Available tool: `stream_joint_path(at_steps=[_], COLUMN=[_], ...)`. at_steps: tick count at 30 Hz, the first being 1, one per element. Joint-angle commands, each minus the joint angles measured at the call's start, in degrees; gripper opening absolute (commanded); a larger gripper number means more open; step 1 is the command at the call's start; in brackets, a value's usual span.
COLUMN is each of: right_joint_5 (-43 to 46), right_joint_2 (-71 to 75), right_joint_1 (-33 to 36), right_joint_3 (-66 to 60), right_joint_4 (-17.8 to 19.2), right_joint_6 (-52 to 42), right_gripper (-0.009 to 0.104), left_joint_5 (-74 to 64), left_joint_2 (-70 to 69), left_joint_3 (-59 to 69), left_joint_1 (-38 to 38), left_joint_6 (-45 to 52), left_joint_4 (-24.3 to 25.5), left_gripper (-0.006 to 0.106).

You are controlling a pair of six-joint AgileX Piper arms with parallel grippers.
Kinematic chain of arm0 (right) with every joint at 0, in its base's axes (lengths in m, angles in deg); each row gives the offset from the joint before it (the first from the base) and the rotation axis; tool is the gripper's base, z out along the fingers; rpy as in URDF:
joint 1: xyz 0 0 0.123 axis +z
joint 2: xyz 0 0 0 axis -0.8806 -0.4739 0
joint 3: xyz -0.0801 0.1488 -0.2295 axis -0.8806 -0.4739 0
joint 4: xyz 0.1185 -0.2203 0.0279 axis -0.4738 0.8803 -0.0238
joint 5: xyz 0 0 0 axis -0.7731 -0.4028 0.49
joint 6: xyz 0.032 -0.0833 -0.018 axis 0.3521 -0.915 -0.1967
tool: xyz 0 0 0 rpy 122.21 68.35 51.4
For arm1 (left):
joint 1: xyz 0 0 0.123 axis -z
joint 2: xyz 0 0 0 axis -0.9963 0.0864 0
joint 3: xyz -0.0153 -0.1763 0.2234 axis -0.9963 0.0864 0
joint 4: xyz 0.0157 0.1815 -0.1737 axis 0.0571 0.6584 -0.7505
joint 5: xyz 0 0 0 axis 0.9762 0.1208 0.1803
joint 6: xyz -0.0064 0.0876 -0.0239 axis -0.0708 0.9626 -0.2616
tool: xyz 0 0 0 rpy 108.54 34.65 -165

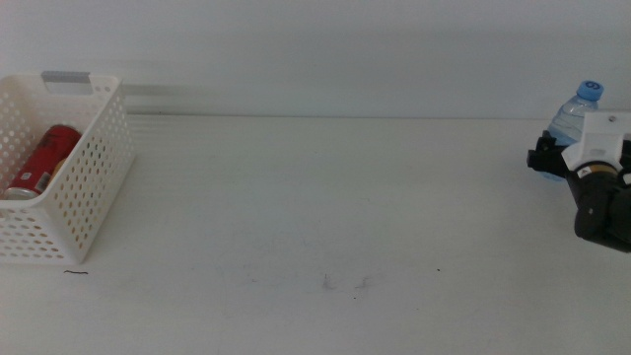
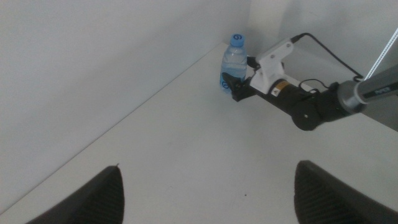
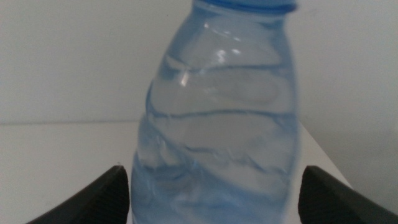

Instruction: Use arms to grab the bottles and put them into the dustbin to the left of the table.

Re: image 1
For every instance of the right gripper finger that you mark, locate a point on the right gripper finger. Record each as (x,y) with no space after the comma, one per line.
(627,155)
(548,141)

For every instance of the clear water bottle blue cap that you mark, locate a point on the clear water bottle blue cap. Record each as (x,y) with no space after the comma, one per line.
(574,118)

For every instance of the red cola can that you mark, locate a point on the red cola can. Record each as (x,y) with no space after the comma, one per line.
(47,153)

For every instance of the white perforated plastic basket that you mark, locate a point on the white perforated plastic basket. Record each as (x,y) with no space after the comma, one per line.
(74,246)

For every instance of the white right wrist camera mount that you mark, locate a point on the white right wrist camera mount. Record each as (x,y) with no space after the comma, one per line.
(601,138)

